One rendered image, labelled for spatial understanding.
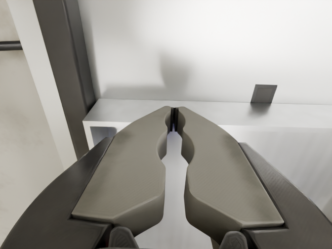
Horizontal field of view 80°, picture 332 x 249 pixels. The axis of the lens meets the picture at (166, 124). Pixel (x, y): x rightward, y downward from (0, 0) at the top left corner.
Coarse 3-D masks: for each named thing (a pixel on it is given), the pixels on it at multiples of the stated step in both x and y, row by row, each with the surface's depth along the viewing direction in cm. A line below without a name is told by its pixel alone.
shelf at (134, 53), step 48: (96, 0) 13; (144, 0) 12; (192, 0) 12; (240, 0) 12; (288, 0) 12; (96, 48) 14; (144, 48) 14; (192, 48) 14; (240, 48) 14; (288, 48) 14; (48, 96) 16; (96, 96) 16; (144, 96) 16; (192, 96) 16; (240, 96) 16; (288, 96) 16
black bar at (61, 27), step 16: (48, 0) 11; (64, 0) 11; (48, 16) 11; (64, 16) 11; (80, 16) 13; (48, 32) 12; (64, 32) 12; (80, 32) 13; (48, 48) 12; (64, 48) 12; (80, 48) 13; (64, 64) 13; (80, 64) 13; (64, 80) 13; (80, 80) 13; (64, 96) 14; (80, 96) 14; (64, 112) 15; (80, 112) 15; (80, 128) 15; (80, 144) 16
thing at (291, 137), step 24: (96, 120) 13; (120, 120) 13; (216, 120) 14; (240, 120) 14; (264, 120) 14; (288, 120) 14; (312, 120) 14; (96, 144) 15; (168, 144) 18; (264, 144) 18; (288, 144) 18; (312, 144) 18; (168, 168) 20; (288, 168) 19; (312, 168) 19; (168, 192) 22; (312, 192) 21; (168, 216) 24; (144, 240) 27; (168, 240) 27; (192, 240) 27
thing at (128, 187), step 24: (144, 120) 10; (168, 120) 12; (120, 144) 9; (144, 144) 9; (96, 168) 7; (120, 168) 7; (144, 168) 7; (96, 192) 6; (120, 192) 7; (144, 192) 7; (96, 216) 6; (120, 216) 6; (144, 216) 7
